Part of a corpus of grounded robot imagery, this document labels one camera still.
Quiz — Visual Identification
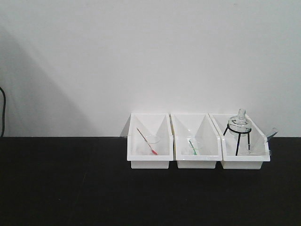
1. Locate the white bin middle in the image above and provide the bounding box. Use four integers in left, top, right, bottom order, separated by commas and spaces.
170, 113, 222, 169

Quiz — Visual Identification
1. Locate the white bin left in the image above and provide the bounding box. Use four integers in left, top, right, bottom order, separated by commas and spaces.
127, 113, 174, 169

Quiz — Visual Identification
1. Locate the white bin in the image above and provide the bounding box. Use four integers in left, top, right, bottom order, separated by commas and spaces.
127, 113, 174, 169
170, 113, 222, 169
209, 113, 270, 170

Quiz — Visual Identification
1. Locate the green tipped pipette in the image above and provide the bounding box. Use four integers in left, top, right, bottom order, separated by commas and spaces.
188, 140, 197, 155

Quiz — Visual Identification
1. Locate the grey power cable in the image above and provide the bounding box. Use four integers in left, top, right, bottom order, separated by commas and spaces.
0, 86, 7, 137

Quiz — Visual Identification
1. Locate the round bottom glass flask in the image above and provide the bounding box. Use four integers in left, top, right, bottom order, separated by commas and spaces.
228, 109, 252, 136

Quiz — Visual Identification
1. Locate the small glass funnel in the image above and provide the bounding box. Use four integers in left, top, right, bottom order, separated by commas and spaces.
245, 144, 259, 155

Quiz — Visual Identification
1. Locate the small beaker in left bin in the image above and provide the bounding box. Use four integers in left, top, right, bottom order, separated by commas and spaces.
146, 135, 161, 144

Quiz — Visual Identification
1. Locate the black wire tripod stand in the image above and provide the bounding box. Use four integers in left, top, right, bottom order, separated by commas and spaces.
223, 124, 252, 156

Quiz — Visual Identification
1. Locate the white bin right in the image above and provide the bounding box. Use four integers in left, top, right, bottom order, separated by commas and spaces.
209, 113, 270, 170

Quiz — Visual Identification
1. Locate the small beaker in middle bin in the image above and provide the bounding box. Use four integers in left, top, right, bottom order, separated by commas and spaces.
187, 137, 204, 151

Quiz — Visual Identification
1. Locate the small beaker in bin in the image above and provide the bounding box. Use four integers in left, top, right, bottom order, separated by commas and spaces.
146, 135, 161, 144
187, 137, 204, 151

